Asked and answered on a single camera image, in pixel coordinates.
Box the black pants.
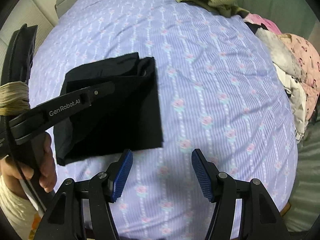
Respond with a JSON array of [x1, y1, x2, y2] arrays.
[[54, 53, 163, 166]]

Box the left forearm cream sleeve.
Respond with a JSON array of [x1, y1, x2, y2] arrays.
[[0, 177, 41, 239]]

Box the left hand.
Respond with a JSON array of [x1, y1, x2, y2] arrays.
[[1, 132, 57, 199]]

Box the purple floral bed sheet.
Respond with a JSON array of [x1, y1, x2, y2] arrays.
[[29, 0, 298, 239]]

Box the grey white garment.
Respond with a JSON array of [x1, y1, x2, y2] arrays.
[[255, 28, 307, 142]]

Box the pink patterned garment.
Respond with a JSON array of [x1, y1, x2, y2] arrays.
[[244, 14, 319, 120]]

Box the green curtain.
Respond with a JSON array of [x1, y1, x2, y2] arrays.
[[237, 0, 316, 38]]

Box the beige strap on gripper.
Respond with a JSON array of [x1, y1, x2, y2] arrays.
[[0, 81, 31, 116]]

